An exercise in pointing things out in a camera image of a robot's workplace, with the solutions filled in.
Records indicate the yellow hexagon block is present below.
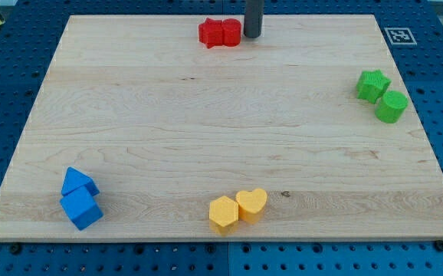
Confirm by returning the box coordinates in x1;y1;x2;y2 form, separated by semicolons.
208;195;239;236

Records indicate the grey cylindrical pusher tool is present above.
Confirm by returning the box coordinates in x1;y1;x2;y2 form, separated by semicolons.
243;0;264;38

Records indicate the green cylinder block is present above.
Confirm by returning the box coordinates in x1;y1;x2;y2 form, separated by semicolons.
375;90;409;123

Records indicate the red star block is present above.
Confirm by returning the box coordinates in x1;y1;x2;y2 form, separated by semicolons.
198;18;223;48

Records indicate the white fiducial marker tag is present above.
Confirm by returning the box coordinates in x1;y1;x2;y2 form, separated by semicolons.
385;27;417;45

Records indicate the red cylinder block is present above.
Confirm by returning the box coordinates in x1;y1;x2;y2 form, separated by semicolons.
221;18;241;47

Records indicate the blue triangle block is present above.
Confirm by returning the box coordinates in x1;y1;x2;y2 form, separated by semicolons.
61;167;100;196

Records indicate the yellow heart block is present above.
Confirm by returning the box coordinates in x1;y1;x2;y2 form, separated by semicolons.
235;188;267;225

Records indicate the blue cube block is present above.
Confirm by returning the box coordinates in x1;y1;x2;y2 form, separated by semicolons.
60;187;103;231

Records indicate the green star block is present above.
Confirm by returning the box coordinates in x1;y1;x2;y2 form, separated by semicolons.
356;70;391;104

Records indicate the wooden board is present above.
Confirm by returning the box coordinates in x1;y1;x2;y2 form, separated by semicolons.
0;15;443;243

